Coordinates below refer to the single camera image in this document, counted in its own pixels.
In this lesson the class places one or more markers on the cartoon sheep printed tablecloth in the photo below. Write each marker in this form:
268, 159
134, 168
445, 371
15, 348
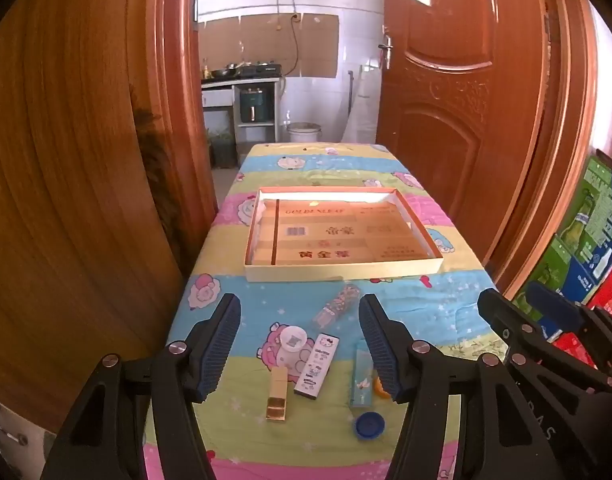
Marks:
286, 165

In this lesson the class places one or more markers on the white cartoon cat lighter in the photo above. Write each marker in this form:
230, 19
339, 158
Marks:
316, 367

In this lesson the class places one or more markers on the blue bottle cap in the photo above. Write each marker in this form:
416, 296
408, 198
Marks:
370, 426

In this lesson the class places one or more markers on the plain wooden door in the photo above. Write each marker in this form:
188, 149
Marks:
60, 185

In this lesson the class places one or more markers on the black gas stove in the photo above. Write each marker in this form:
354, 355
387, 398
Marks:
261, 69

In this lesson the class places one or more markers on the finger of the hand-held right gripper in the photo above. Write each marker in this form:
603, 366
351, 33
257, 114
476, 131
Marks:
496, 310
551, 305

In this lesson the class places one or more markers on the gold lighter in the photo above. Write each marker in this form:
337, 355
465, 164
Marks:
277, 395

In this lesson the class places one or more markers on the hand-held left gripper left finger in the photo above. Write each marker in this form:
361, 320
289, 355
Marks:
218, 345

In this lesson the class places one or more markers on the wooden door frame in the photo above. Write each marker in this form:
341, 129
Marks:
180, 110

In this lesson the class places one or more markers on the green air fryer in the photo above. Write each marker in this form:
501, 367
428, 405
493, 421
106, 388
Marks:
252, 105

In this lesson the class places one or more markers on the cardboard sheet on wall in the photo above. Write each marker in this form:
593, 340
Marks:
316, 45

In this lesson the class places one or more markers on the orange bottle cap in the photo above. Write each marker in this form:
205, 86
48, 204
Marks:
379, 388

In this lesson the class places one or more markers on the white kitchen counter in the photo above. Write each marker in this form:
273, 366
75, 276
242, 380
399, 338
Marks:
218, 96

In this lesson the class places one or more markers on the red carton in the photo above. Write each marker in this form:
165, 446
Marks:
611, 290

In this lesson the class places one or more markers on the carved wooden door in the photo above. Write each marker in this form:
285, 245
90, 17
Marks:
461, 110

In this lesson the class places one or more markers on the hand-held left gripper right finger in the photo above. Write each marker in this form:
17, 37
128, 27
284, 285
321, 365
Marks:
381, 355

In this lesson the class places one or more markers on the cooking oil bottle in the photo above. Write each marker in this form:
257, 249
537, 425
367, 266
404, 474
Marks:
204, 70

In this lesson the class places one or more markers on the teal lighter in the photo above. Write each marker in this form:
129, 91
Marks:
362, 375

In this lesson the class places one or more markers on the potted plants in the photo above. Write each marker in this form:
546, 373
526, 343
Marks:
221, 147

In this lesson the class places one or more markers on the shallow orange-rimmed cardboard box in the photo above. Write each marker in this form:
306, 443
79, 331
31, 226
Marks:
336, 240

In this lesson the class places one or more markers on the white bucket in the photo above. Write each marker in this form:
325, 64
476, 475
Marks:
304, 134

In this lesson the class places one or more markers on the wok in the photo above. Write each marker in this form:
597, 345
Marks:
224, 71

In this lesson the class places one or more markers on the white bottle cap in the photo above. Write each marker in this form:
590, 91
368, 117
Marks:
292, 342

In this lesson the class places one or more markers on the green blue beer carton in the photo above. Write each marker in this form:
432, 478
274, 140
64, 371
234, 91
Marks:
601, 220

